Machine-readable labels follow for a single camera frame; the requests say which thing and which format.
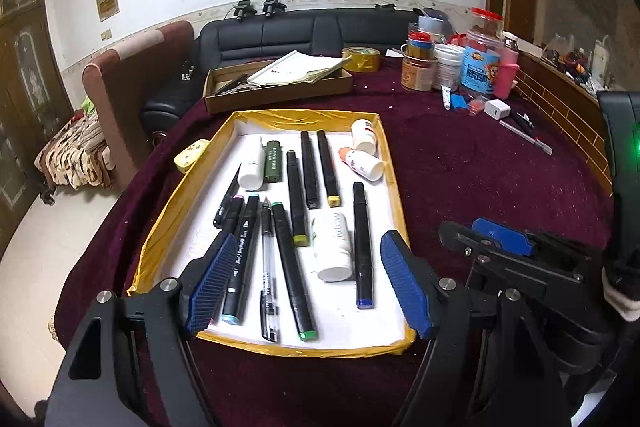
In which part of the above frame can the tin can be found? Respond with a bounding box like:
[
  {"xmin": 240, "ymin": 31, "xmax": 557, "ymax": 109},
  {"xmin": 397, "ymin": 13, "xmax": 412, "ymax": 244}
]
[{"xmin": 401, "ymin": 29, "xmax": 440, "ymax": 92}]

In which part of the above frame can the stack of white cups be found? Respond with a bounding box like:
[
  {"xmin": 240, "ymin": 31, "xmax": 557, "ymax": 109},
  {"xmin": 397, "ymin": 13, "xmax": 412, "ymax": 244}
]
[{"xmin": 433, "ymin": 44, "xmax": 466, "ymax": 92}]

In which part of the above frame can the pink bottle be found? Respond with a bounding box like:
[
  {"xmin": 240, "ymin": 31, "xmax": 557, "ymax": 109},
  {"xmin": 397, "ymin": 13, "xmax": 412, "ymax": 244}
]
[{"xmin": 492, "ymin": 32, "xmax": 521, "ymax": 100}]

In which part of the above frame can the brown cardboard box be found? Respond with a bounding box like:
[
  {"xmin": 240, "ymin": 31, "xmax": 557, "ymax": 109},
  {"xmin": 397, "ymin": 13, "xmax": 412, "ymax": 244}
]
[{"xmin": 202, "ymin": 56, "xmax": 353, "ymax": 115}]

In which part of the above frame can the black marker light-blue end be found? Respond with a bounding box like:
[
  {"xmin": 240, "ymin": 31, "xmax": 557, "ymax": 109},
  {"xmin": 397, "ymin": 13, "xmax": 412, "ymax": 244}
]
[{"xmin": 221, "ymin": 195, "xmax": 261, "ymax": 325}]

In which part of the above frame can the brown armchair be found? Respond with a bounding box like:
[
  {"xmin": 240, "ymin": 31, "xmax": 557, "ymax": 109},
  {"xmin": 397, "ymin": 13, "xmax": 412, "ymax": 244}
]
[{"xmin": 81, "ymin": 21, "xmax": 196, "ymax": 192}]

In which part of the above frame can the small white dropper bottle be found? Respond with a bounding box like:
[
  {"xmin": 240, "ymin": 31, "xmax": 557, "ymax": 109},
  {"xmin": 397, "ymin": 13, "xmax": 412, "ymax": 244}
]
[{"xmin": 237, "ymin": 137, "xmax": 267, "ymax": 192}]

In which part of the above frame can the black marker blue end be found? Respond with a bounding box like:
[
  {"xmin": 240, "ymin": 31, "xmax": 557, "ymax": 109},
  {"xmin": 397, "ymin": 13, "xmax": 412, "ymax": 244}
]
[{"xmin": 352, "ymin": 181, "xmax": 375, "ymax": 310}]

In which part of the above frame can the dark green tube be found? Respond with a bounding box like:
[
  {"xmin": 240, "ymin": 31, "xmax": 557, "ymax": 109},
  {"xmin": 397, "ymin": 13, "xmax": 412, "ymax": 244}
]
[{"xmin": 264, "ymin": 140, "xmax": 284, "ymax": 184}]

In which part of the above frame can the white bottle red label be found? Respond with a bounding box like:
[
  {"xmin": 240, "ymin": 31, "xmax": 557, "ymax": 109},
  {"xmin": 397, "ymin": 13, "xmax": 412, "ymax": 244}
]
[{"xmin": 351, "ymin": 119, "xmax": 377, "ymax": 154}]

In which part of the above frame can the black leather sofa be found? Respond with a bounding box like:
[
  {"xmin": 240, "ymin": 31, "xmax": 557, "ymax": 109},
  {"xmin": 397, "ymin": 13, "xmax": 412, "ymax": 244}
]
[{"xmin": 140, "ymin": 11, "xmax": 431, "ymax": 142}]

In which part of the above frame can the thin black pen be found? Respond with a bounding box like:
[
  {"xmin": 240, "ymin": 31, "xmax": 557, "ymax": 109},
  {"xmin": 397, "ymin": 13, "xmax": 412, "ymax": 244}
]
[{"xmin": 213, "ymin": 164, "xmax": 242, "ymax": 229}]

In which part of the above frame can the white utility knife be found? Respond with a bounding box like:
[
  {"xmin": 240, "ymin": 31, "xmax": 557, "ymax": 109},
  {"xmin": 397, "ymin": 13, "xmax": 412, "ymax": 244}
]
[{"xmin": 500, "ymin": 119, "xmax": 553, "ymax": 156}]

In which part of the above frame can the wooden door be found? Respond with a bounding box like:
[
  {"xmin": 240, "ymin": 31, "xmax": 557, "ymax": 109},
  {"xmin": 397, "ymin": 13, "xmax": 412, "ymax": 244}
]
[{"xmin": 0, "ymin": 0, "xmax": 76, "ymax": 258}]

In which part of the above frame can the clutter pile on cabinet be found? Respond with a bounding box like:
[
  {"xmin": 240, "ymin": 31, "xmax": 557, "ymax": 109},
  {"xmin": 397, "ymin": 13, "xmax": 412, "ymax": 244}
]
[{"xmin": 545, "ymin": 34, "xmax": 616, "ymax": 92}]

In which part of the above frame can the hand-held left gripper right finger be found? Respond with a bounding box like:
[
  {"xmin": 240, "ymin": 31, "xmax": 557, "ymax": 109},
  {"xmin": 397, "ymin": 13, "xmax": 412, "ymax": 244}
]
[{"xmin": 380, "ymin": 229, "xmax": 570, "ymax": 427}]

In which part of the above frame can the patterned blanket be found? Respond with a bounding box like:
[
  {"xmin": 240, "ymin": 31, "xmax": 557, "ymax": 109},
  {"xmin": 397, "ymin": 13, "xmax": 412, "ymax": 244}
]
[{"xmin": 34, "ymin": 109, "xmax": 113, "ymax": 202}]

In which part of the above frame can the white charger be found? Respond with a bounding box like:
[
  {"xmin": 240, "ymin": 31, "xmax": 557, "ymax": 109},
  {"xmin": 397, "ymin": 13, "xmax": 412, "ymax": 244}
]
[{"xmin": 484, "ymin": 99, "xmax": 512, "ymax": 120}]

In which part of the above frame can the stack of papers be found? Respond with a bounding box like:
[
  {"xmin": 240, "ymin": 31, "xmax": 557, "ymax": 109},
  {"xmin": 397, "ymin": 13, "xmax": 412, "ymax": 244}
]
[{"xmin": 247, "ymin": 51, "xmax": 346, "ymax": 86}]

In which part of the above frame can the clear gel pen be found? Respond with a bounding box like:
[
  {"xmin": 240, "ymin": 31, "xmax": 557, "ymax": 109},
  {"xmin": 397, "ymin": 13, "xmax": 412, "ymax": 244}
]
[{"xmin": 259, "ymin": 199, "xmax": 279, "ymax": 342}]

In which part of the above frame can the pale yellow plastic case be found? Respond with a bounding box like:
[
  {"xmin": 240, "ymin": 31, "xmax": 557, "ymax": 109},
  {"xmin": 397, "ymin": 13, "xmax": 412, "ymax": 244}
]
[{"xmin": 173, "ymin": 139, "xmax": 211, "ymax": 174}]

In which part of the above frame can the white bottle orange cap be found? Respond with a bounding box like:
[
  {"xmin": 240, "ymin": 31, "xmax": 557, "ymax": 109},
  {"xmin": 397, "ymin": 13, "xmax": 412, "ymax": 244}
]
[{"xmin": 338, "ymin": 147, "xmax": 385, "ymax": 184}]

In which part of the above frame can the yellow cardboard tray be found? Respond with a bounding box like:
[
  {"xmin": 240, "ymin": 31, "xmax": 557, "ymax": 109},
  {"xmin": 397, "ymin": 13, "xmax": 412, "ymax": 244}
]
[{"xmin": 127, "ymin": 109, "xmax": 417, "ymax": 358}]

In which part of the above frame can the yellow tape roll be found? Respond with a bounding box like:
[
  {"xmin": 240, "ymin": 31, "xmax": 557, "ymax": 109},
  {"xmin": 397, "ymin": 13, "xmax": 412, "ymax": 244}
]
[{"xmin": 341, "ymin": 47, "xmax": 381, "ymax": 72}]

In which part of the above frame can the black marker green end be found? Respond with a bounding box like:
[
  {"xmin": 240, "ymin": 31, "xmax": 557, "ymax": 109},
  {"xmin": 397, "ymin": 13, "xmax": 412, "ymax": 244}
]
[{"xmin": 270, "ymin": 202, "xmax": 319, "ymax": 341}]

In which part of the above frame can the black marker yellow end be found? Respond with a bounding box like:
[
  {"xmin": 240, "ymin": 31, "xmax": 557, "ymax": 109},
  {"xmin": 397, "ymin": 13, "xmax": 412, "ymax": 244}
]
[{"xmin": 316, "ymin": 130, "xmax": 343, "ymax": 208}]

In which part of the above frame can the black marker grey end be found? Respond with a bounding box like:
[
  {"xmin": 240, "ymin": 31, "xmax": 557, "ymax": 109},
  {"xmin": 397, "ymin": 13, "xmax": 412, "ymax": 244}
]
[{"xmin": 300, "ymin": 130, "xmax": 321, "ymax": 210}]

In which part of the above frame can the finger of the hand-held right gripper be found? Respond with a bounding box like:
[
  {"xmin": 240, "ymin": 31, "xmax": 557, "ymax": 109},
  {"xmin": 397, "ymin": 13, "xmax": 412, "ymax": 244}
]
[
  {"xmin": 472, "ymin": 217, "xmax": 607, "ymax": 277},
  {"xmin": 439, "ymin": 221, "xmax": 585, "ymax": 323}
]

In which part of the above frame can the black marker olive end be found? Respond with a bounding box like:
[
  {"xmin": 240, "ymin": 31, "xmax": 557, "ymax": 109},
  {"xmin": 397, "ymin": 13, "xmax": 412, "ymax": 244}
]
[{"xmin": 286, "ymin": 150, "xmax": 311, "ymax": 248}]

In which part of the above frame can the large white plastic bottle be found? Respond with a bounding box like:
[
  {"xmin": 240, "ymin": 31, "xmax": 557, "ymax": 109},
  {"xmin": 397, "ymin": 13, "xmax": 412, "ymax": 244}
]
[{"xmin": 311, "ymin": 211, "xmax": 354, "ymax": 283}]

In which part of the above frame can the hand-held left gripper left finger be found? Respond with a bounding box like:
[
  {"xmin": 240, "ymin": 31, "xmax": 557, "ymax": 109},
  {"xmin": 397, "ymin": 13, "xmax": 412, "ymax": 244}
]
[{"xmin": 47, "ymin": 231, "xmax": 239, "ymax": 427}]

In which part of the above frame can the wooden cabinet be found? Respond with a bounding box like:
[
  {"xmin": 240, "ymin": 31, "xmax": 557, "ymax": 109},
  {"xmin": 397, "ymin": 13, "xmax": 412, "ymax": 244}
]
[{"xmin": 515, "ymin": 52, "xmax": 616, "ymax": 192}]

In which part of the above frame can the blue-label jar red lid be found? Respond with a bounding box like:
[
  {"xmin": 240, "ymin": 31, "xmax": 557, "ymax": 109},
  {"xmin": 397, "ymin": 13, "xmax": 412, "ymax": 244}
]
[{"xmin": 459, "ymin": 7, "xmax": 505, "ymax": 96}]

